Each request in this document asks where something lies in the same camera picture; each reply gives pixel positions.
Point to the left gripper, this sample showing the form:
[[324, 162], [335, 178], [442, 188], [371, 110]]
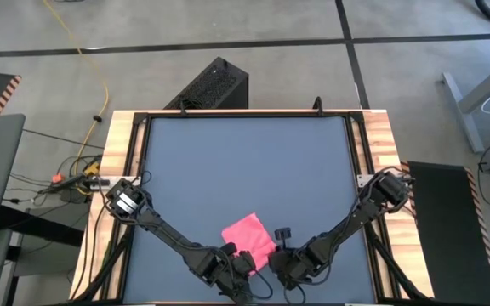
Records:
[[238, 272]]

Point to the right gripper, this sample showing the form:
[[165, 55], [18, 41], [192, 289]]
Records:
[[289, 268]]

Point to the pink fluffy towel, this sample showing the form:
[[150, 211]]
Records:
[[251, 236]]

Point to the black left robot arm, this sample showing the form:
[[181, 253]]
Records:
[[164, 231]]

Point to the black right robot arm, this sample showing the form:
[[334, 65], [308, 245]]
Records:
[[347, 223]]

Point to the grey table mat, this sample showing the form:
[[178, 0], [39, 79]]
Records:
[[249, 170]]

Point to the large striped-edge floor mat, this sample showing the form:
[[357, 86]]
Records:
[[445, 238]]

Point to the black clamp hook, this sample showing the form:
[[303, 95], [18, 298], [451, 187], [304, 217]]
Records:
[[319, 106], [182, 108]]

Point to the black power strip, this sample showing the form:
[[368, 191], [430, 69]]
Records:
[[75, 182]]

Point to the black computer tower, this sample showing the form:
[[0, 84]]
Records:
[[211, 85]]

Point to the orange plug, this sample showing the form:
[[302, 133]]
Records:
[[57, 178]]

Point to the grey metal desk leg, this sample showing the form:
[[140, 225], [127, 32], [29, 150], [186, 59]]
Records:
[[466, 115]]

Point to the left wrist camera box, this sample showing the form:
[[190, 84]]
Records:
[[229, 249]]

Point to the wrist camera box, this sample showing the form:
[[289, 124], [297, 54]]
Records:
[[229, 249], [283, 234]]

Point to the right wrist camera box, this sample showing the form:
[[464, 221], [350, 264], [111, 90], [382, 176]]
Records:
[[283, 234]]

